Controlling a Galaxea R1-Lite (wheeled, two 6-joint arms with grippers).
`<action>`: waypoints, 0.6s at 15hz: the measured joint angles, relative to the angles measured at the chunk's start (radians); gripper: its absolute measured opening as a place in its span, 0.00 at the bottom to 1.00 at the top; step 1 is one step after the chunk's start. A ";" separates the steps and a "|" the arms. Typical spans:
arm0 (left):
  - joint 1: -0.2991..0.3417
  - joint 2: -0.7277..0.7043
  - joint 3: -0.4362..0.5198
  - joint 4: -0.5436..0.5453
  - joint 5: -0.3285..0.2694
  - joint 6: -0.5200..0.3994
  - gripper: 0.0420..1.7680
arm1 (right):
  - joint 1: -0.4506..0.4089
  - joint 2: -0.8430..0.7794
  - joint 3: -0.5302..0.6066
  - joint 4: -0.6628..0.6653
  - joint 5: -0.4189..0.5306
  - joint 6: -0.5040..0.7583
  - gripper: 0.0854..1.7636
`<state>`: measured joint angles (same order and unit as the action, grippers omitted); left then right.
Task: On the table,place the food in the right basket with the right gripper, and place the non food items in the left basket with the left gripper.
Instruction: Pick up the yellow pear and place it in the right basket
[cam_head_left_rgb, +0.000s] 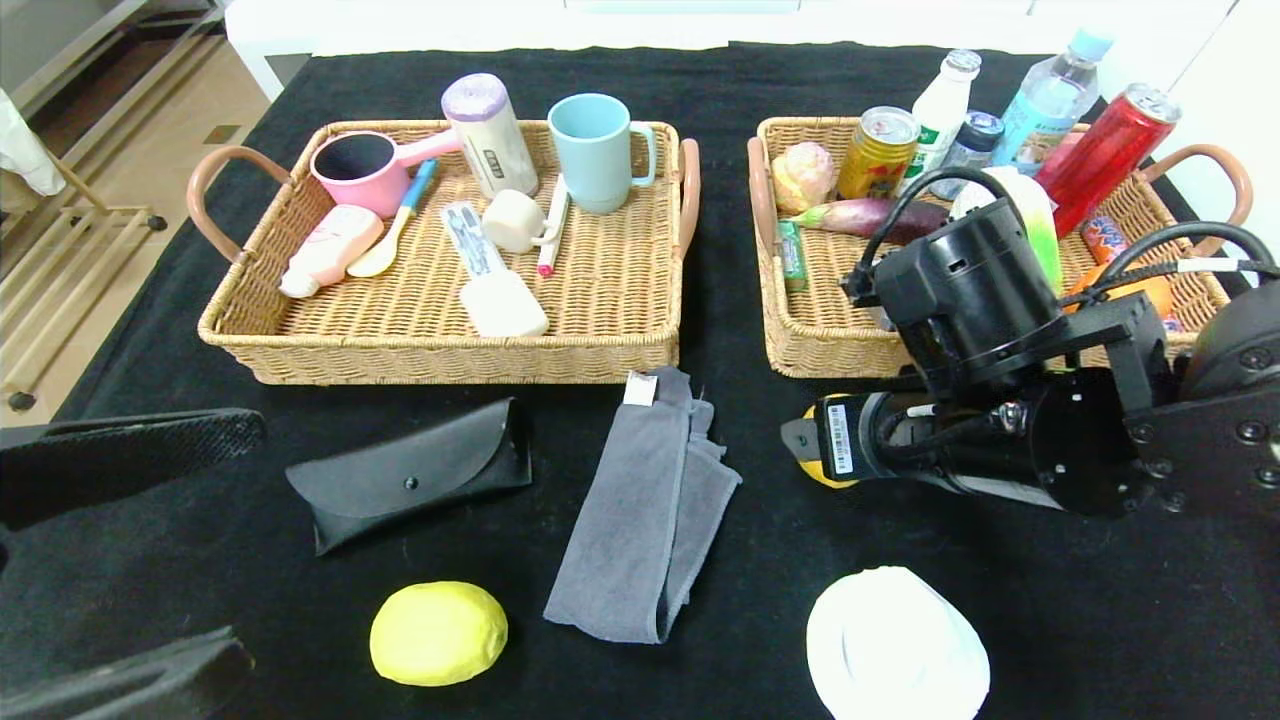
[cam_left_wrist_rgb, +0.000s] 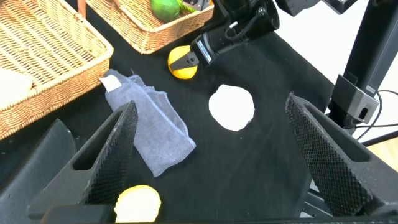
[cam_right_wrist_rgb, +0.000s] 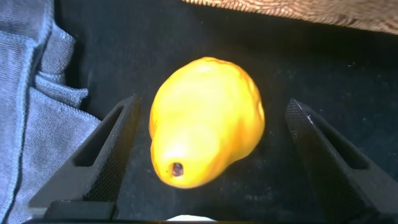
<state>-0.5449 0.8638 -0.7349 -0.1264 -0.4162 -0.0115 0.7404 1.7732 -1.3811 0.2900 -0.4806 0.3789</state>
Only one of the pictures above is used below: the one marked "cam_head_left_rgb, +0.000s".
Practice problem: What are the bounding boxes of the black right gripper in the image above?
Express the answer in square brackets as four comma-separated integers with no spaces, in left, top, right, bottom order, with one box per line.
[779,392,966,486]

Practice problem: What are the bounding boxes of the yellow pear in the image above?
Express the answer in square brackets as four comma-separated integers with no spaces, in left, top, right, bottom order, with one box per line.
[795,403,863,491]

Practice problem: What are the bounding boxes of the white plate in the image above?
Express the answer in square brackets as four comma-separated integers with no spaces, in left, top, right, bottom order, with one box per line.
[806,566,992,720]

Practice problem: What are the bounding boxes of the green white napa cabbage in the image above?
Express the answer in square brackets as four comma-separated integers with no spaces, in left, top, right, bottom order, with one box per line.
[948,165,1063,296]

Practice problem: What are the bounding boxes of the black tablecloth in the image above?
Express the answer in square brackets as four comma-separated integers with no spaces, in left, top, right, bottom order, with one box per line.
[0,45,1280,720]

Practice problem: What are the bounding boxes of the small green candy pack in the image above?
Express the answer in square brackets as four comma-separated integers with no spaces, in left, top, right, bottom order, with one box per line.
[777,219,809,294]

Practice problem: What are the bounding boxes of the grey folded towel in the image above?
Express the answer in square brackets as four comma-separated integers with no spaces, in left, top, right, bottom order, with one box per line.
[544,366,744,645]

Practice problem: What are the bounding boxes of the purple eggplant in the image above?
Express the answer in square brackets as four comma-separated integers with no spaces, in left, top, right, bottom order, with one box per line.
[796,197,951,246]

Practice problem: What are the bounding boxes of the gold drink can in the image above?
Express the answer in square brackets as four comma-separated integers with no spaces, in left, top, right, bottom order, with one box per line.
[836,107,921,201]

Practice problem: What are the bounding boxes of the white pen pink tip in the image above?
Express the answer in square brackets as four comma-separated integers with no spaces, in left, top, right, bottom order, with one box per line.
[537,175,571,278]

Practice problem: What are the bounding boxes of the small blue lid bottle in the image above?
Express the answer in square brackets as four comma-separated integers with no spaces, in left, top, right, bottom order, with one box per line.
[929,112,1004,201]

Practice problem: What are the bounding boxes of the teal mug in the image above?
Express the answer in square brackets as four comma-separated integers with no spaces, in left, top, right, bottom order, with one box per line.
[547,92,658,215]

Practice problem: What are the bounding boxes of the orange blue candy roll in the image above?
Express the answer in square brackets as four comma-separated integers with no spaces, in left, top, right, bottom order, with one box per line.
[1079,215,1182,332]

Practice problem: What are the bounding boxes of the small cream cup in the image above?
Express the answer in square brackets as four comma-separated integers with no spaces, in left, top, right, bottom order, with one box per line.
[482,190,557,254]

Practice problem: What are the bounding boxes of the white milk bottle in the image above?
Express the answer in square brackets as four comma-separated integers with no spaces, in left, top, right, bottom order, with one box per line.
[900,50,982,196]

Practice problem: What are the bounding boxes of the orange fruit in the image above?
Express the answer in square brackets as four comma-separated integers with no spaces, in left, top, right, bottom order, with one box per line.
[1065,265,1173,321]

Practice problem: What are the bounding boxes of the clear cutlery case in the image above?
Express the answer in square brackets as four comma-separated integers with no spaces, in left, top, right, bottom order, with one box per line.
[441,202,508,281]

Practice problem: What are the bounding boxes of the pink snack packet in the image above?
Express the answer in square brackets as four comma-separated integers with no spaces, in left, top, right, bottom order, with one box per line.
[1035,131,1081,176]

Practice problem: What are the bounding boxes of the black glasses case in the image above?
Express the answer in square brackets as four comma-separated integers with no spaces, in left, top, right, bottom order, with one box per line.
[285,398,534,557]

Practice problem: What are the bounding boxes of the yellow lemon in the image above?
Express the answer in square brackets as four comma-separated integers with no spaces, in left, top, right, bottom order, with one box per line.
[370,581,510,687]

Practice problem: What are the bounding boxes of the clear water bottle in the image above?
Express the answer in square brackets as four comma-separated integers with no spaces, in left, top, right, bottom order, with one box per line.
[990,28,1113,176]

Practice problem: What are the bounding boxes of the red drink can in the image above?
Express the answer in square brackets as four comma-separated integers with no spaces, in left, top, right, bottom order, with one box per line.
[1035,84,1182,239]

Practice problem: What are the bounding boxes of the beige tumbler purple lid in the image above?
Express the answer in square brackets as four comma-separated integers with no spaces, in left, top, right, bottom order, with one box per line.
[441,72,540,201]

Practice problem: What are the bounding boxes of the pink lotion bottle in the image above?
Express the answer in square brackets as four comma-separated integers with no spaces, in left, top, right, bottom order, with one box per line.
[279,205,386,300]

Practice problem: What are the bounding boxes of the white table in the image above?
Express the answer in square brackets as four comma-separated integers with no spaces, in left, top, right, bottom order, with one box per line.
[226,0,1061,106]

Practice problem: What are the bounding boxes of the gold metal rack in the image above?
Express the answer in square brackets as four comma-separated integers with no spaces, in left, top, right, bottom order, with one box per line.
[0,140,169,413]

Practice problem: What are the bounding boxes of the beige framed wooden bench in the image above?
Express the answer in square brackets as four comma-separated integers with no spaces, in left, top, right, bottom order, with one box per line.
[0,0,233,161]

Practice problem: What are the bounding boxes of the white hanging cloth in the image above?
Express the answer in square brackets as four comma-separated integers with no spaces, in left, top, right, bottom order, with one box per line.
[0,85,41,197]

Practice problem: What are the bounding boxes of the wicker basket brown handles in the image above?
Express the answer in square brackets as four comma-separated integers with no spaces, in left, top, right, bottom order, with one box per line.
[187,120,702,386]
[747,116,1253,380]

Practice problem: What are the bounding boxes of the black right camera cable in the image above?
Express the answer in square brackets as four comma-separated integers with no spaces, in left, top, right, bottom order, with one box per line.
[848,165,1031,296]

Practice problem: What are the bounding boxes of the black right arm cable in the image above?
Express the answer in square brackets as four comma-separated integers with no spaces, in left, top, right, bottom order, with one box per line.
[1095,222,1280,293]

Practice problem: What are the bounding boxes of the yellow spoon blue handle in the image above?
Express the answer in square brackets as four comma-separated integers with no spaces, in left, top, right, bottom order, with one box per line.
[347,160,440,279]

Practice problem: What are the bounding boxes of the pink cup with handle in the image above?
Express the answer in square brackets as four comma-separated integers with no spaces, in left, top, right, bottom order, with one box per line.
[310,130,463,219]

